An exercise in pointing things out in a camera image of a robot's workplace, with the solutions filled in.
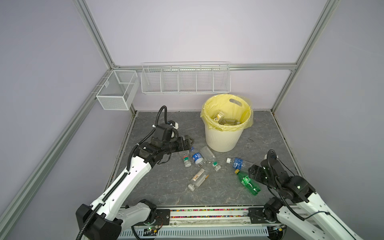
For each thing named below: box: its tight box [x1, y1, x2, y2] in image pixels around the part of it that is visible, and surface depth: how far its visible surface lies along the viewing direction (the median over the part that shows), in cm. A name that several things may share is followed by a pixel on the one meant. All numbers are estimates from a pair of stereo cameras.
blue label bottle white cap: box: [226, 157, 245, 170], surface depth 88 cm
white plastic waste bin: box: [200, 93, 254, 152], surface depth 92 cm
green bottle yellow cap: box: [234, 169, 261, 196], surface depth 82 cm
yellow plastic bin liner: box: [200, 93, 254, 132], surface depth 91 cm
